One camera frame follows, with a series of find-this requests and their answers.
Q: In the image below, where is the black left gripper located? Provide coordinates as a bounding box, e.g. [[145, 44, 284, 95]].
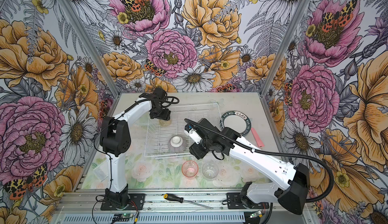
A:
[[149, 104, 171, 122]]

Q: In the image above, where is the clear glass cup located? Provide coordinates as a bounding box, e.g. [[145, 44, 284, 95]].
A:
[[202, 161, 219, 180]]

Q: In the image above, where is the pink glass cup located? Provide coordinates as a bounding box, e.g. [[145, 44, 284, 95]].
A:
[[181, 160, 199, 178]]

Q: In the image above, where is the dark green rimmed plate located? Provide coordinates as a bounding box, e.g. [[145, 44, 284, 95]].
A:
[[220, 111, 252, 136]]

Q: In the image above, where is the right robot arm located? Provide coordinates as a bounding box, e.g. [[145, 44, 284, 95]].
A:
[[185, 118, 310, 215]]

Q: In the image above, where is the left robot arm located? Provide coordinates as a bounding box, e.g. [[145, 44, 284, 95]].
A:
[[100, 88, 179, 209]]

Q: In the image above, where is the amber glass cup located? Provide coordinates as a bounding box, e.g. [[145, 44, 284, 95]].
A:
[[159, 119, 172, 127]]

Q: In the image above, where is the pink silicone utensil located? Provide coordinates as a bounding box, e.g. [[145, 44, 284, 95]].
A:
[[251, 128, 265, 148]]

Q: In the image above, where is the clear plastic square container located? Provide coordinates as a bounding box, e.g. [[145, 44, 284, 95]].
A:
[[93, 162, 109, 181]]

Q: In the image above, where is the small green circuit board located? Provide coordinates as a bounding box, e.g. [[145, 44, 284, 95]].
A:
[[112, 213, 132, 223]]

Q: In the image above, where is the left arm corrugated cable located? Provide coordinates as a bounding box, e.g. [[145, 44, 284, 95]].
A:
[[99, 94, 180, 134]]

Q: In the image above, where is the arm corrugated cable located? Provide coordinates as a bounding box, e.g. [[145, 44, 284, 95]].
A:
[[99, 94, 180, 134], [184, 118, 334, 224]]

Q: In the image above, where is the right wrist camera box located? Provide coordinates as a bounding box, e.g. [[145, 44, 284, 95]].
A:
[[185, 125, 202, 145]]

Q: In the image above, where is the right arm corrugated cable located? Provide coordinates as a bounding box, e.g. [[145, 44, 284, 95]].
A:
[[184, 118, 334, 224]]

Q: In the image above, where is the white wire dish rack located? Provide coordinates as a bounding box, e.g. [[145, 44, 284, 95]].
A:
[[144, 103, 221, 159]]

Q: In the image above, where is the aluminium corner post left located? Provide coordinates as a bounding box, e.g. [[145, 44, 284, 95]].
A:
[[57, 0, 120, 99]]

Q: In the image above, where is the aluminium corner post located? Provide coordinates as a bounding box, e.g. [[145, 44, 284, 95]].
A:
[[261, 0, 311, 96], [57, 0, 120, 99]]

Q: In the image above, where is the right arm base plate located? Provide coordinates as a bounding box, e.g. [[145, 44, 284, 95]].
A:
[[222, 192, 270, 210]]

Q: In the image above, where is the yellow handled screwdriver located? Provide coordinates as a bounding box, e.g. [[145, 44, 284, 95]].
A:
[[163, 193, 213, 209]]

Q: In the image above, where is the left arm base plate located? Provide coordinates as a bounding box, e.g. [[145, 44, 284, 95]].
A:
[[101, 193, 146, 211]]

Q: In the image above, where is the aluminium corner post right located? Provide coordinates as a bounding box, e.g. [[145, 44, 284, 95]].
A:
[[261, 0, 311, 96]]

